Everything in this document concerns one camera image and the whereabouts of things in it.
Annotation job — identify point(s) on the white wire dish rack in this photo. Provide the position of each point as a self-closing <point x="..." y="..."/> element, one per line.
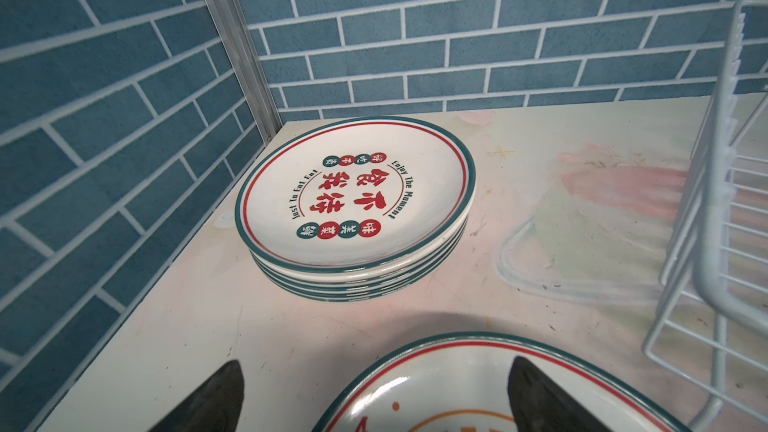
<point x="720" y="219"/>

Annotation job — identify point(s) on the small orange sunburst plate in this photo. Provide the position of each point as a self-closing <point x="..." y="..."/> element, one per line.
<point x="475" y="381"/>

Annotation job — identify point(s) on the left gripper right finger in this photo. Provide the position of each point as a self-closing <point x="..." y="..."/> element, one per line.
<point x="539" y="404"/>

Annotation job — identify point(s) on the large steam-logo green-red plate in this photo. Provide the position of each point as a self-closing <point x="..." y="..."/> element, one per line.
<point x="405" y="265"/>

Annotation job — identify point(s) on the large red-lettered plate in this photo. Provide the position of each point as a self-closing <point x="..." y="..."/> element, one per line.
<point x="356" y="195"/>
<point x="374" y="287"/>

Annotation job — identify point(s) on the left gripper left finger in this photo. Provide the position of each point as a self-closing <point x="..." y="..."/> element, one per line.
<point x="214" y="406"/>

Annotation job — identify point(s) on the large cloud-motif plate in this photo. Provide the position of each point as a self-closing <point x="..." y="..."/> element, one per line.
<point x="377" y="283"/>

